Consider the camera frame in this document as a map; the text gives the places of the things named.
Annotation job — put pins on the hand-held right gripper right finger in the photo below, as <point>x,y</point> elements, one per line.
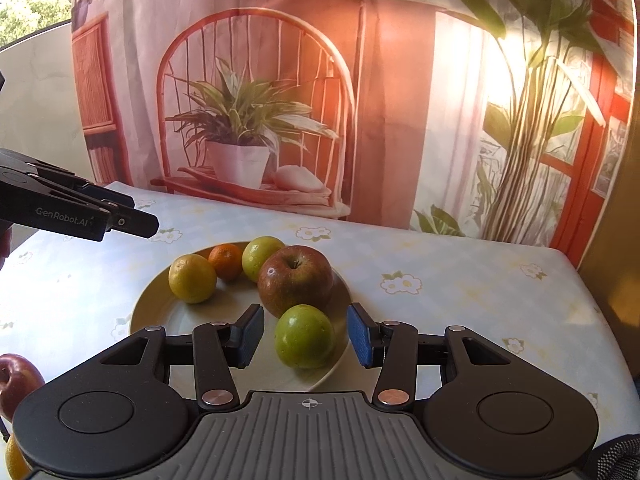
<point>360,335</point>

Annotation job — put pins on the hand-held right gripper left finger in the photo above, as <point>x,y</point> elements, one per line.
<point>250,335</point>

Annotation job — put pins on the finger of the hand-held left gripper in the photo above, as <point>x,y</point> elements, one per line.
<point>135,223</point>
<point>107,197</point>

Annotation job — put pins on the beige round plate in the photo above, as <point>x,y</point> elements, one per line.
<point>200,325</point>

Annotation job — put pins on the green jujube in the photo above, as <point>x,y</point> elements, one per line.
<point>261,257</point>
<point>304,337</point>

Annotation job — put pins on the dark brownish red apple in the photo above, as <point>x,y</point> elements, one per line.
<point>296,280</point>

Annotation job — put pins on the small orange tangerine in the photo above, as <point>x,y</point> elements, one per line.
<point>226,261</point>

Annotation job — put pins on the yellow-green citrus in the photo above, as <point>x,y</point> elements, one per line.
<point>192,278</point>

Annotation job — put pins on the bright red apple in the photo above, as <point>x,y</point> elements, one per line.
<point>17,385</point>

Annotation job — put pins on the large yellow lemon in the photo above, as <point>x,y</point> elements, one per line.
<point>15,460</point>

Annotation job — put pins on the floral checked tablecloth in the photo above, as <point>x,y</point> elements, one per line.
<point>450,285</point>

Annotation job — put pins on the window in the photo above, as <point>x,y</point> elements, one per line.
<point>30,15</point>

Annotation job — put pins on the printed room scene backdrop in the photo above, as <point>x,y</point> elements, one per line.
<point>400,110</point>

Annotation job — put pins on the yellow-brown board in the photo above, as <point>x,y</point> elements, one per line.
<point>620,240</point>

